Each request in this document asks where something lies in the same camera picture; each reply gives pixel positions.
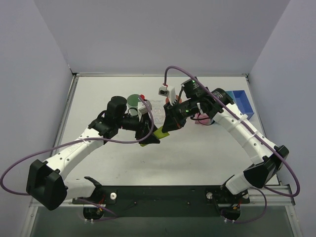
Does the yellow toothpaste tube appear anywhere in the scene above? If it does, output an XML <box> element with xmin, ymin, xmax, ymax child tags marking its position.
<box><xmin>140</xmin><ymin>126</ymin><xmax>170</xmax><ymax>147</ymax></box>

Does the orange plastic cup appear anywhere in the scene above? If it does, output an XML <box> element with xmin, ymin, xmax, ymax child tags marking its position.
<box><xmin>164</xmin><ymin>96</ymin><xmax>185</xmax><ymax>106</ymax></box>

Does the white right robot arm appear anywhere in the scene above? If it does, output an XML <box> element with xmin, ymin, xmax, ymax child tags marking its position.
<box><xmin>158</xmin><ymin>79</ymin><xmax>289</xmax><ymax>195</ymax></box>

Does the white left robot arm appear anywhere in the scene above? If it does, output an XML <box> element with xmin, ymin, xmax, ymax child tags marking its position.
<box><xmin>26</xmin><ymin>96</ymin><xmax>159</xmax><ymax>210</ymax></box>

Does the large clear textured tray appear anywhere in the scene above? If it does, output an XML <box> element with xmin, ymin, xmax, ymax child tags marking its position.
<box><xmin>149</xmin><ymin>100</ymin><xmax>165</xmax><ymax>125</ymax></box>

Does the pink organizer box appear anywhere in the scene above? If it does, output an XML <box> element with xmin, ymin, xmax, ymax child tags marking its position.
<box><xmin>193</xmin><ymin>114</ymin><xmax>214</xmax><ymax>126</ymax></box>

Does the green plastic cup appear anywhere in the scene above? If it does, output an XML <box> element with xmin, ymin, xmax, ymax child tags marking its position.
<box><xmin>127</xmin><ymin>94</ymin><xmax>140</xmax><ymax>116</ymax></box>

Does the light blue organizer box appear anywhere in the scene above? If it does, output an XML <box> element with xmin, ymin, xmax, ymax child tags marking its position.
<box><xmin>225</xmin><ymin>91</ymin><xmax>235</xmax><ymax>104</ymax></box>

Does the dark blue organizer box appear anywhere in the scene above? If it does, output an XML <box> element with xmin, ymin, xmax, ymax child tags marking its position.
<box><xmin>232</xmin><ymin>90</ymin><xmax>254</xmax><ymax>120</ymax></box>

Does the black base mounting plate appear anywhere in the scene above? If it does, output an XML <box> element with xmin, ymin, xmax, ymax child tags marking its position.
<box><xmin>72</xmin><ymin>185</ymin><xmax>250</xmax><ymax>217</ymax></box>

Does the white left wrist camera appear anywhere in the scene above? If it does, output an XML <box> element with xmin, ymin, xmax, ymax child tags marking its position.
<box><xmin>137</xmin><ymin>94</ymin><xmax>152</xmax><ymax>119</ymax></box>

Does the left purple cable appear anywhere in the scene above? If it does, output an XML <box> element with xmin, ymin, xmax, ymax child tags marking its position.
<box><xmin>0</xmin><ymin>95</ymin><xmax>158</xmax><ymax>222</ymax></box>

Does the purple cable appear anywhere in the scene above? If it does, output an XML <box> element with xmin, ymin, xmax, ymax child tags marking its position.
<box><xmin>164</xmin><ymin>66</ymin><xmax>301</xmax><ymax>224</ymax></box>
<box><xmin>0</xmin><ymin>95</ymin><xmax>158</xmax><ymax>222</ymax></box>

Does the aluminium rail frame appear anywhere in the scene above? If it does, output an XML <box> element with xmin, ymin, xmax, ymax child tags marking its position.
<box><xmin>242</xmin><ymin>185</ymin><xmax>296</xmax><ymax>206</ymax></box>

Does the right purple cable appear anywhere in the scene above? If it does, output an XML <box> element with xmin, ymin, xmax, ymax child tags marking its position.
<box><xmin>164</xmin><ymin>66</ymin><xmax>301</xmax><ymax>224</ymax></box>

